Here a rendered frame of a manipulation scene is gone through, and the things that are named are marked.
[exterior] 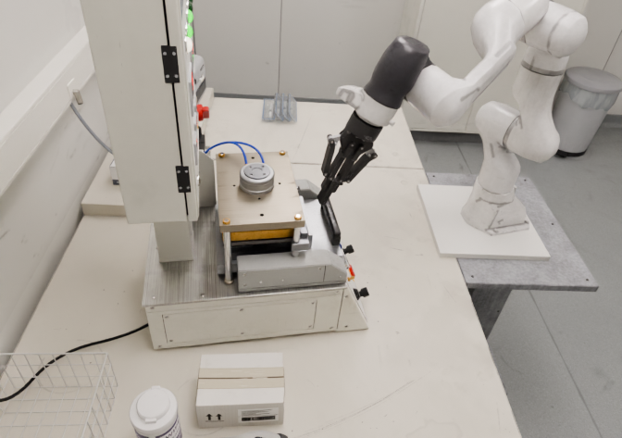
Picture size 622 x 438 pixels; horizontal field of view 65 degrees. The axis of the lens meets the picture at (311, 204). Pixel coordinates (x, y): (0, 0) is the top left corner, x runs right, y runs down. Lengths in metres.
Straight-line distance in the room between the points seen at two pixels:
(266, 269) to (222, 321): 0.19
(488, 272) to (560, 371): 0.97
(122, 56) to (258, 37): 2.83
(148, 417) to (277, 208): 0.47
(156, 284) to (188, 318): 0.10
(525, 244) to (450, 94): 0.78
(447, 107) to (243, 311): 0.64
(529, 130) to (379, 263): 0.56
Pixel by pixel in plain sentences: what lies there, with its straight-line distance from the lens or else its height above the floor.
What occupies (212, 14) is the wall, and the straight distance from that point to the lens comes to 3.59.
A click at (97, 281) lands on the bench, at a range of 1.46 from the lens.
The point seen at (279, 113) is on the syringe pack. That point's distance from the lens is 2.10.
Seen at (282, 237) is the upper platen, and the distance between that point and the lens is 1.10.
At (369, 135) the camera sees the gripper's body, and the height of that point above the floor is 1.25.
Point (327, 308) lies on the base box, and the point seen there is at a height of 0.85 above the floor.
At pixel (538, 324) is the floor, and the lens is 2.58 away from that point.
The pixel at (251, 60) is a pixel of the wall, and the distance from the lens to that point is 3.67.
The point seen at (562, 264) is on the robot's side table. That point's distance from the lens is 1.71.
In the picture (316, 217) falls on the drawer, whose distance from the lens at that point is 1.26.
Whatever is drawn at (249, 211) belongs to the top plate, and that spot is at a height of 1.11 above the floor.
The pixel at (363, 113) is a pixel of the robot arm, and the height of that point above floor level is 1.30.
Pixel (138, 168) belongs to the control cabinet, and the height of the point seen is 1.28.
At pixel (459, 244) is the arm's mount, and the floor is 0.77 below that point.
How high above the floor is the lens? 1.78
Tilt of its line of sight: 39 degrees down
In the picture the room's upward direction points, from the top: 5 degrees clockwise
